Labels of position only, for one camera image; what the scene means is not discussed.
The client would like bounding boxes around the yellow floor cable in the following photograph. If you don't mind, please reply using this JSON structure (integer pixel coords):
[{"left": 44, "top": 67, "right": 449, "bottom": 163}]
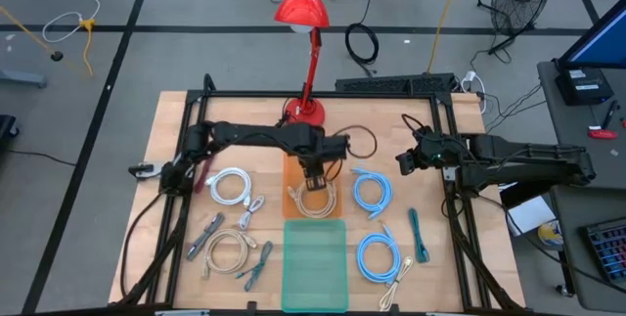
[{"left": 0, "top": 5, "right": 97, "bottom": 77}]

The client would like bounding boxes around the computer monitor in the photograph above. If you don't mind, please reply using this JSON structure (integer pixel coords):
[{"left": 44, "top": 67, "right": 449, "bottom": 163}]
[{"left": 557, "top": 7, "right": 626, "bottom": 70}]

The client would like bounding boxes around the grey braided cable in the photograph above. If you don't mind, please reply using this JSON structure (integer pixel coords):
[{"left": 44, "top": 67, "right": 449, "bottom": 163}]
[{"left": 185, "top": 211, "right": 226, "bottom": 262}]

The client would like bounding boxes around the round yellow blue object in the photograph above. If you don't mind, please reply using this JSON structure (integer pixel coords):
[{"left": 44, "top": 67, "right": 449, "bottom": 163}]
[{"left": 537, "top": 218, "right": 564, "bottom": 248}]

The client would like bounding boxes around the blue black braided cable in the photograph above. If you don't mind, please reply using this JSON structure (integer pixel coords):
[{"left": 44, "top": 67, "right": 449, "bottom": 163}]
[{"left": 235, "top": 240, "right": 274, "bottom": 293}]

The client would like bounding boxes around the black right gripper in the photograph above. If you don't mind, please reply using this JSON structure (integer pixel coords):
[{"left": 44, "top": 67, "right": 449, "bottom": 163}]
[{"left": 395, "top": 128, "right": 461, "bottom": 176}]

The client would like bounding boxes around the orange hanging cable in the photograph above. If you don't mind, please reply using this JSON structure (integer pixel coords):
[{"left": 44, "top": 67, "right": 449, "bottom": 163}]
[{"left": 425, "top": 0, "right": 469, "bottom": 75}]

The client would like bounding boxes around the black pen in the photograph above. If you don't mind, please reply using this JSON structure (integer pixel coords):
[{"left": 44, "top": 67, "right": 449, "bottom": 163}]
[{"left": 602, "top": 99, "right": 618, "bottom": 130}]

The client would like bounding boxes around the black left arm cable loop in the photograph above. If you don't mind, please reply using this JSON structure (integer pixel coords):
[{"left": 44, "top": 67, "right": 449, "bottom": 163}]
[{"left": 332, "top": 124, "right": 379, "bottom": 160}]

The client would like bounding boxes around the black coiled floor cable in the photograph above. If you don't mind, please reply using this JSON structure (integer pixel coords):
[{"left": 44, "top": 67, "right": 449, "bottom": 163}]
[{"left": 344, "top": 22, "right": 380, "bottom": 77}]

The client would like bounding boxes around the red desk lamp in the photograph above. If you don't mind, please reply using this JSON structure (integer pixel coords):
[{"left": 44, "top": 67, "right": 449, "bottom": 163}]
[{"left": 273, "top": 0, "right": 332, "bottom": 127}]

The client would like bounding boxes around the white floor cable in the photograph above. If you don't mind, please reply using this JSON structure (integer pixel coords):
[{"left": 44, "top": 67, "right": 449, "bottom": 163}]
[{"left": 41, "top": 0, "right": 102, "bottom": 43}]

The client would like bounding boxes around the green translucent plastic tray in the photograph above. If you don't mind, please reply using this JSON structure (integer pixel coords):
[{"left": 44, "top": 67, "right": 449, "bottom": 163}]
[{"left": 281, "top": 217, "right": 350, "bottom": 314}]

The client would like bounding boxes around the grey side desk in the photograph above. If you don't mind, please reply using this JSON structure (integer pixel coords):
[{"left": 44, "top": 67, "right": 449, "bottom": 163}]
[{"left": 536, "top": 59, "right": 626, "bottom": 312}]

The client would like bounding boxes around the cream thin bundled cable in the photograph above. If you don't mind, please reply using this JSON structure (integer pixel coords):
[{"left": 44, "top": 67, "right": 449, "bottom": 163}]
[{"left": 379, "top": 255, "right": 415, "bottom": 313}]

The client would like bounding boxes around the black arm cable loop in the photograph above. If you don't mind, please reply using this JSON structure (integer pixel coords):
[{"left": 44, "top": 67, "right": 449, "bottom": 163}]
[
  {"left": 332, "top": 124, "right": 379, "bottom": 160},
  {"left": 400, "top": 113, "right": 426, "bottom": 136}
]

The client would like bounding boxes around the black perforated box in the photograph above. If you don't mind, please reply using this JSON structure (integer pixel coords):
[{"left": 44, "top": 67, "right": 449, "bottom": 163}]
[{"left": 335, "top": 71, "right": 457, "bottom": 96}]

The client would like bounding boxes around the beige cable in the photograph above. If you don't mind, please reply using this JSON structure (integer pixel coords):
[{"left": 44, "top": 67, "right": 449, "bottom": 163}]
[
  {"left": 287, "top": 178, "right": 338, "bottom": 219},
  {"left": 201, "top": 228, "right": 258, "bottom": 278}
]

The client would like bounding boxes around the colourful backlit keyboard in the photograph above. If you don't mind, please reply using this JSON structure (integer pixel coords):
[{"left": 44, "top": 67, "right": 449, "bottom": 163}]
[{"left": 581, "top": 215, "right": 626, "bottom": 286}]

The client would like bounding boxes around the small white cable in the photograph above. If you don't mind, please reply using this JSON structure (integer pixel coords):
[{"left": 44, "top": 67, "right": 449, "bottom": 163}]
[{"left": 237, "top": 195, "right": 266, "bottom": 231}]

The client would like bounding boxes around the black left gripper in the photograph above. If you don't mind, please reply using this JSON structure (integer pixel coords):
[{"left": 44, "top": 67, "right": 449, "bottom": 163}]
[{"left": 296, "top": 153, "right": 330, "bottom": 192}]

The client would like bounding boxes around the orange translucent plastic tray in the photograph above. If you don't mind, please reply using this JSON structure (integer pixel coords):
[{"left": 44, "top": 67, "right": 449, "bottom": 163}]
[{"left": 282, "top": 152, "right": 343, "bottom": 220}]

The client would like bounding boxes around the black right arm cable loop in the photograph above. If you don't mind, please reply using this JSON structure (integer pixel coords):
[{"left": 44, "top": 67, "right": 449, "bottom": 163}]
[{"left": 400, "top": 113, "right": 426, "bottom": 136}]

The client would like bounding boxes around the white paper sheet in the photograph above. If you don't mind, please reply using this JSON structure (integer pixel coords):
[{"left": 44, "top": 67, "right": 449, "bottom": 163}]
[{"left": 506, "top": 194, "right": 559, "bottom": 237}]

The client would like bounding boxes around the black box with labels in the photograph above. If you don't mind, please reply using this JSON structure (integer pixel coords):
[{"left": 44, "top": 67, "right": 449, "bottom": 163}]
[{"left": 555, "top": 66, "right": 615, "bottom": 107}]

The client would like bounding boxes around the white plug with cable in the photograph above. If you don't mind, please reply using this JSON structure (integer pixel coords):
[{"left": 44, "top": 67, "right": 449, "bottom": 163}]
[{"left": 460, "top": 69, "right": 488, "bottom": 114}]

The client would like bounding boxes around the red cable tie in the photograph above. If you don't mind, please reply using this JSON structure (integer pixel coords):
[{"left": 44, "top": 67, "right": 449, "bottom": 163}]
[{"left": 194, "top": 154, "right": 216, "bottom": 195}]

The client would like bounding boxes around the black aluminium table frame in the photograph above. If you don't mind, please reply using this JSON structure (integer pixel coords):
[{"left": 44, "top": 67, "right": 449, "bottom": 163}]
[{"left": 114, "top": 73, "right": 527, "bottom": 316}]

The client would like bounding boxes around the grey furniture foot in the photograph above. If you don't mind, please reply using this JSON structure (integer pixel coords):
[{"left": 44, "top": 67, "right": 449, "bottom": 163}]
[{"left": 0, "top": 68, "right": 49, "bottom": 90}]

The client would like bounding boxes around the light blue cable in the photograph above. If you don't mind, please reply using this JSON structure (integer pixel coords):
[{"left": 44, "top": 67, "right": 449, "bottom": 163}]
[
  {"left": 355, "top": 224, "right": 402, "bottom": 286},
  {"left": 350, "top": 167, "right": 394, "bottom": 221}
]

